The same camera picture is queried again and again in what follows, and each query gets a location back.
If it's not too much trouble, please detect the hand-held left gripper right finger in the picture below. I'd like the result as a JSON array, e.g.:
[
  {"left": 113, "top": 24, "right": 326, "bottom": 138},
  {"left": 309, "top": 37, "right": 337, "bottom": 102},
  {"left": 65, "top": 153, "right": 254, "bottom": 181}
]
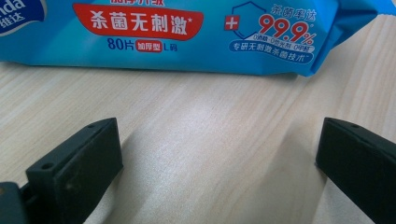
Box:
[{"left": 315, "top": 117, "right": 396, "bottom": 224}]

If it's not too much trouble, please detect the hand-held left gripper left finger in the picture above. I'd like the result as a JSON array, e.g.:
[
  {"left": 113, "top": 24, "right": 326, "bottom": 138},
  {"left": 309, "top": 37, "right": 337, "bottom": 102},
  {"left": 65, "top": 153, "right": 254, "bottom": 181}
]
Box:
[{"left": 25, "top": 117, "right": 124, "bottom": 224}]

